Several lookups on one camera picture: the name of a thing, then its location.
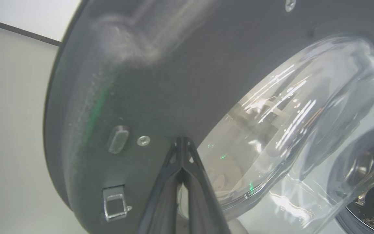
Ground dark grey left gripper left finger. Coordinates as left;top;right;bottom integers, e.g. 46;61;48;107
135;137;184;234

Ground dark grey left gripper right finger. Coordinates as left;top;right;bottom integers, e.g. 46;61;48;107
183;137;231;234

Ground round black glass washer door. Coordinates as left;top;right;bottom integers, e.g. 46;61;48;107
43;0;374;234

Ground metal door latch hook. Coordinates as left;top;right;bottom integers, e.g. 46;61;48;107
103;185;133;222

